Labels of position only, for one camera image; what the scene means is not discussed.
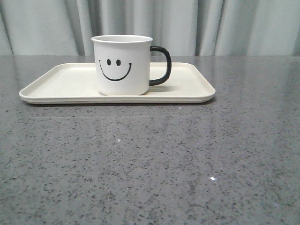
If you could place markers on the cream rectangular plastic tray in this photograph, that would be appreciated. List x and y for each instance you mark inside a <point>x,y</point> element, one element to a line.
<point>75,83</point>

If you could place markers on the white smiley mug black handle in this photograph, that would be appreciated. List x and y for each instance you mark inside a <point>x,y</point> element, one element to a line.
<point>123,64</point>

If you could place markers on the grey pleated curtain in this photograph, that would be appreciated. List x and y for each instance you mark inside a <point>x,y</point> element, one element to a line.
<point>183,27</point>

